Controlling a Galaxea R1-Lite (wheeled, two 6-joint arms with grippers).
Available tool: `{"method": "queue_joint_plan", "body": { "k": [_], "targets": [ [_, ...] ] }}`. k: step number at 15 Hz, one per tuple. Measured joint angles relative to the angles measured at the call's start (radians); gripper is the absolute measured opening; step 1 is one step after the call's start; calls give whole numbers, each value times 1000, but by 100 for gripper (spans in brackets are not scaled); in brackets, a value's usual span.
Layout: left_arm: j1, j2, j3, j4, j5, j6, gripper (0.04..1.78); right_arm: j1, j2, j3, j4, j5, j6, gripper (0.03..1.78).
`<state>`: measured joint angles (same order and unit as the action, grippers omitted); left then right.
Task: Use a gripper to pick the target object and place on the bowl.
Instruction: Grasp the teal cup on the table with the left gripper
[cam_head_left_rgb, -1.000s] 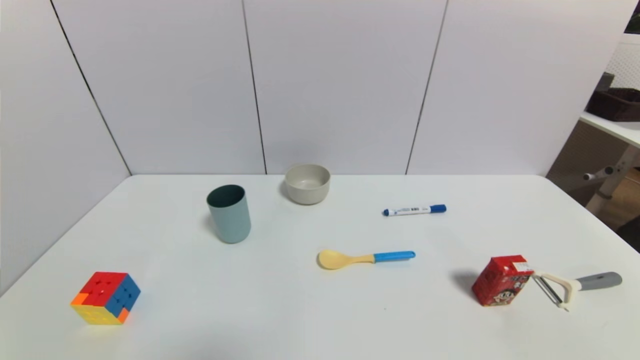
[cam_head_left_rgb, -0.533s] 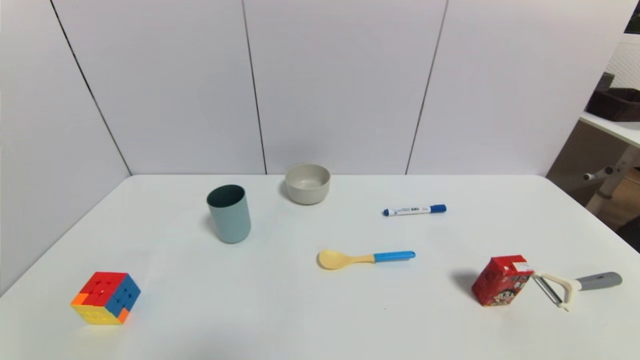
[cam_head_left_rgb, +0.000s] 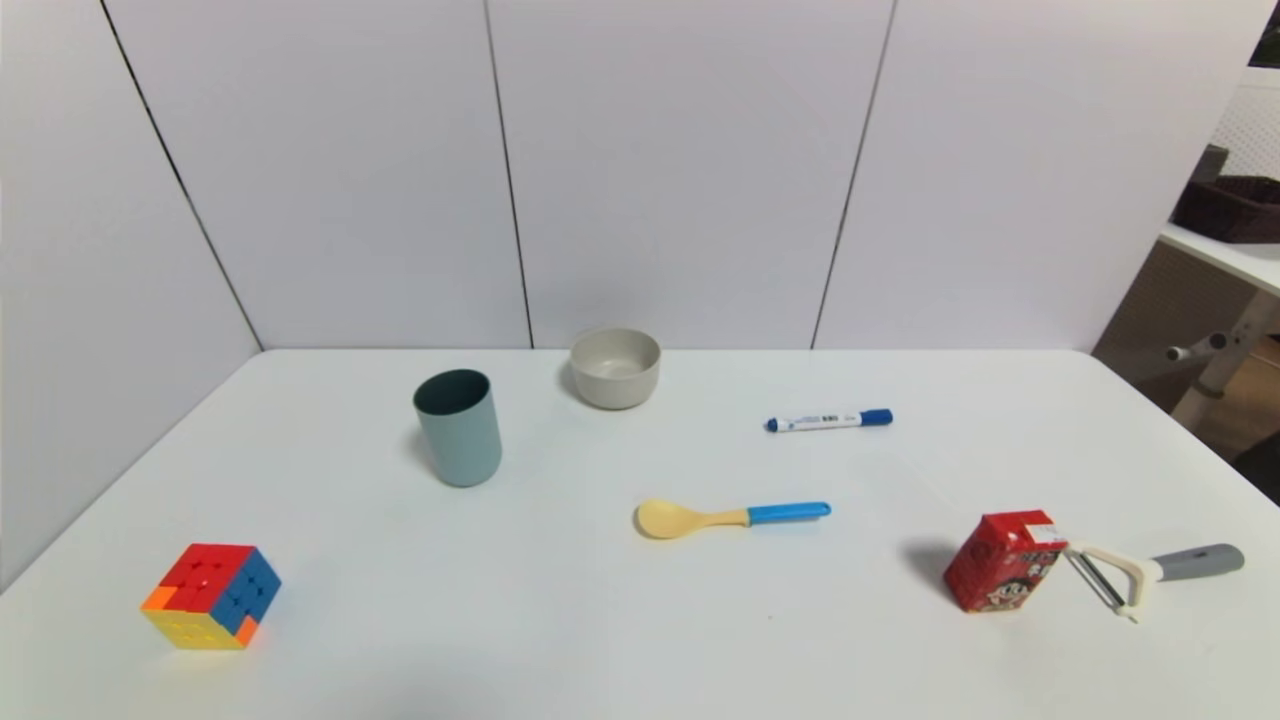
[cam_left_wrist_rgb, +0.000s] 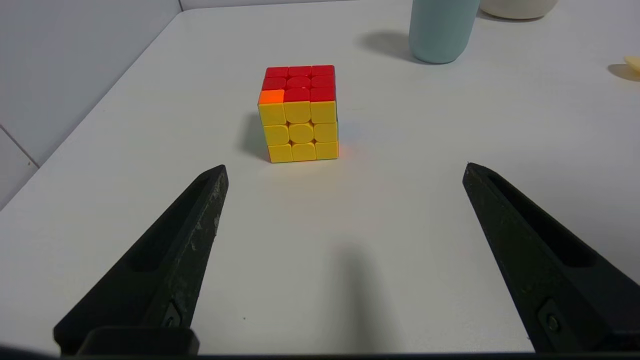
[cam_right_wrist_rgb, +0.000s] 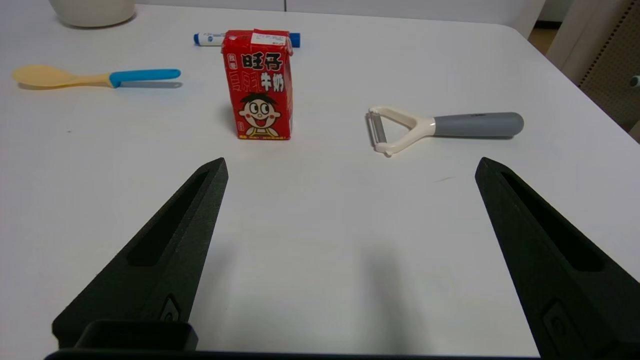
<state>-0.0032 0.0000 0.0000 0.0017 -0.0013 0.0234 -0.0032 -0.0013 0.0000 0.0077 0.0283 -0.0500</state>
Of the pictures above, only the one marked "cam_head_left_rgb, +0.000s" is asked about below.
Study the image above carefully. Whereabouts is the white side table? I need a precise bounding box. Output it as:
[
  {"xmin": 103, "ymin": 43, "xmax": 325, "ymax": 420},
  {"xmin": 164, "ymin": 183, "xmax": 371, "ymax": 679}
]
[{"xmin": 1160, "ymin": 222, "xmax": 1280, "ymax": 431}]

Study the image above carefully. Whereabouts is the yellow spoon blue handle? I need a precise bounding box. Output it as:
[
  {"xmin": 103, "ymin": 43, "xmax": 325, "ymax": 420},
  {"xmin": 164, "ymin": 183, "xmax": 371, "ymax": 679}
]
[{"xmin": 635, "ymin": 499, "xmax": 832, "ymax": 541}]

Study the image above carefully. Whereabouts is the colourful puzzle cube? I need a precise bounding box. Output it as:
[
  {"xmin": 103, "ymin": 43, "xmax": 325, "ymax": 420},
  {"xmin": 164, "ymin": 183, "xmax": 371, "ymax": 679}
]
[{"xmin": 140, "ymin": 543, "xmax": 283, "ymax": 652}]

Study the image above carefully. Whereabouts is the red milk carton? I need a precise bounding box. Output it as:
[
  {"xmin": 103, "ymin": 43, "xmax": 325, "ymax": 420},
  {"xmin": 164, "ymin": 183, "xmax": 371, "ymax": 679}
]
[{"xmin": 943, "ymin": 510, "xmax": 1071, "ymax": 614}]

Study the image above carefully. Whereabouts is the beige round bowl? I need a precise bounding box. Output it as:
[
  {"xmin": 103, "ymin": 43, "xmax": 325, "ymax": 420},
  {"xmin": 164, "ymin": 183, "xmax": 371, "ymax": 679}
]
[{"xmin": 570, "ymin": 327, "xmax": 663, "ymax": 411}]

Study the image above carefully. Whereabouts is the dark object on floor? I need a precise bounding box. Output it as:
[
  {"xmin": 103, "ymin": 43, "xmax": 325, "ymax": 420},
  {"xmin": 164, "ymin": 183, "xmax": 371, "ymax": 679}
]
[{"xmin": 1232, "ymin": 430, "xmax": 1280, "ymax": 506}]

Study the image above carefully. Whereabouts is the dark brown woven basket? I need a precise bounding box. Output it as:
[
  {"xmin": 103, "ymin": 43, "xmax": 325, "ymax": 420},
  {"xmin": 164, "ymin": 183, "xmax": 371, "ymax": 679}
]
[{"xmin": 1172, "ymin": 176, "xmax": 1280, "ymax": 244}]

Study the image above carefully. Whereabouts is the white peeler grey handle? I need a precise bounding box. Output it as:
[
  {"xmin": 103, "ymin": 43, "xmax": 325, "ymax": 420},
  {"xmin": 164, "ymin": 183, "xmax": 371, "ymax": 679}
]
[{"xmin": 1063, "ymin": 543, "xmax": 1246, "ymax": 624}]

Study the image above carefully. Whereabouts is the teal plastic cup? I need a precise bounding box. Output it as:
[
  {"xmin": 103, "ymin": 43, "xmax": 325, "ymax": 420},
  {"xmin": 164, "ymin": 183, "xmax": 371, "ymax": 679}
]
[{"xmin": 413, "ymin": 369, "xmax": 503, "ymax": 489}]

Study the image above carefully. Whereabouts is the blue white marker pen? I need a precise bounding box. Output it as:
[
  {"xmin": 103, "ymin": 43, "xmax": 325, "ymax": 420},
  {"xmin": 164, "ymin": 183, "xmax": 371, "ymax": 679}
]
[{"xmin": 765, "ymin": 408, "xmax": 894, "ymax": 434}]

